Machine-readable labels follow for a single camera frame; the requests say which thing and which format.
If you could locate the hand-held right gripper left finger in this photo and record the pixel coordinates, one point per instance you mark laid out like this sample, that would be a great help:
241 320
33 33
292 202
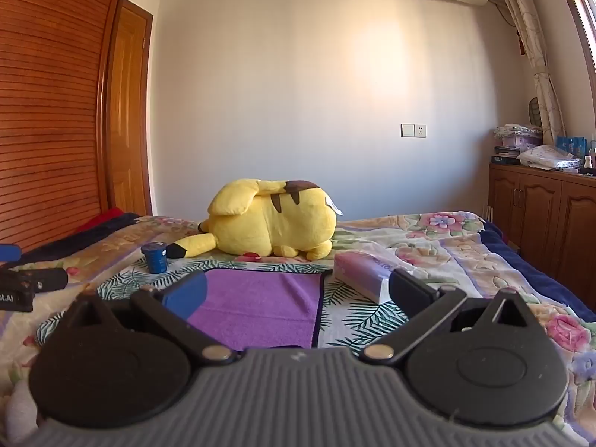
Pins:
186 295

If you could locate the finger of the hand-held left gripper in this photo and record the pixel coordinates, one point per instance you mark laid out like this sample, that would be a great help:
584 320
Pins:
42 278
8 252

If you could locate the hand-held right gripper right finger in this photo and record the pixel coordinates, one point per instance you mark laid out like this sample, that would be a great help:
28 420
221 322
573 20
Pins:
409 288

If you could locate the purple towel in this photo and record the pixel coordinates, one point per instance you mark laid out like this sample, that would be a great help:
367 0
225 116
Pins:
260 307

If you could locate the blue cup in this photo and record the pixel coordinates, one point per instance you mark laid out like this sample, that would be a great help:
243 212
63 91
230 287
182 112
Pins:
154 258

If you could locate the pink tissue pack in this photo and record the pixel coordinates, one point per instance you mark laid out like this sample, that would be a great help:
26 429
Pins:
361 272

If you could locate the dark cloth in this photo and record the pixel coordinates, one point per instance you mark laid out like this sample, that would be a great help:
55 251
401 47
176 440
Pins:
79 237

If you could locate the small red object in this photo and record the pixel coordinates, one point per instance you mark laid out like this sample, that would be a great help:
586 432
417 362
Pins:
249 256

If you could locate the red cloth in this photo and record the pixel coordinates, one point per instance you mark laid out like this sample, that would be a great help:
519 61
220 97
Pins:
100 219

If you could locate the yellow plush toy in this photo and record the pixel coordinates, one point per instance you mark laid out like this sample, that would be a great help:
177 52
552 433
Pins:
274 219

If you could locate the dark blue blanket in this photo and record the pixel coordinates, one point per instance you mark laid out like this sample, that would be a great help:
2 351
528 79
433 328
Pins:
549 284

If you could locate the wooden cabinet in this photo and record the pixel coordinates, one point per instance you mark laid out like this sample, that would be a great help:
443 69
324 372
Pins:
540 214

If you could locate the louvered wooden wardrobe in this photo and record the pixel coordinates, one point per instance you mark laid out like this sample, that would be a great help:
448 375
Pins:
51 102

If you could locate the dark flat box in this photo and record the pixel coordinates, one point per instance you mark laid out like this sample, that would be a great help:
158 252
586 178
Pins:
506 157

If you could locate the wooden door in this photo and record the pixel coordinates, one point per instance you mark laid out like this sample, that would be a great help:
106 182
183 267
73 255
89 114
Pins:
128 116

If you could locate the stack of folded cloths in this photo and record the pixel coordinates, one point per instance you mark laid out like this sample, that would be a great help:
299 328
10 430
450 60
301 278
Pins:
519 136

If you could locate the blue box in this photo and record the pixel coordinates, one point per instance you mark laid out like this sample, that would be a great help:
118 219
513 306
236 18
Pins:
572 146

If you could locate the small bottle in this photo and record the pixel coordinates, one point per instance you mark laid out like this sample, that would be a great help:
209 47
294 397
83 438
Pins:
590 160

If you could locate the patterned curtain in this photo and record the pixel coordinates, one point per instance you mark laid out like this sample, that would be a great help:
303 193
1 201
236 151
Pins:
531 32

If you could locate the white wall socket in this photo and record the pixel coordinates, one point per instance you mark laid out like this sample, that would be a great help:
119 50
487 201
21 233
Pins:
413 130

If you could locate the wooden window frame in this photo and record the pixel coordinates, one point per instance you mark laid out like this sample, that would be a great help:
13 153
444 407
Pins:
579 14

